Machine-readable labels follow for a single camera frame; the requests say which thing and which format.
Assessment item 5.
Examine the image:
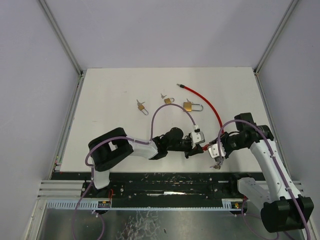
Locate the large brass padlock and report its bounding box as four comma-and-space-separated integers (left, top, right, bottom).
182, 99, 204, 112

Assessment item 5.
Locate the small brass padlock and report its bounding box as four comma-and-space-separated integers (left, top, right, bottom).
136, 100, 149, 116
163, 97, 175, 105

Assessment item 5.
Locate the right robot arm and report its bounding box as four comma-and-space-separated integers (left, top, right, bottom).
207, 112, 314, 233

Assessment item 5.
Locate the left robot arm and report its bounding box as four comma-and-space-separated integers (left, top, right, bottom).
85, 127, 205, 190

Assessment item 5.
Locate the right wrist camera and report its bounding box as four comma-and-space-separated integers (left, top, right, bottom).
207, 143, 226, 163

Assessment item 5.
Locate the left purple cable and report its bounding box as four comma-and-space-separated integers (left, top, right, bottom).
72, 104, 200, 240

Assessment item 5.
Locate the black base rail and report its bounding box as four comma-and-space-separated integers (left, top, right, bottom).
79, 171, 258, 208

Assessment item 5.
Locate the right aluminium frame post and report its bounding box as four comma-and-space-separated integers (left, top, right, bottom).
253, 0, 301, 75

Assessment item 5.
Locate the aluminium frame post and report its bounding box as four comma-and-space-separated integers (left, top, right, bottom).
37, 0, 83, 76
253, 0, 301, 75

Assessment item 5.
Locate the left aluminium frame post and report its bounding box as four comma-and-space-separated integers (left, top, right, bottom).
37, 0, 83, 76

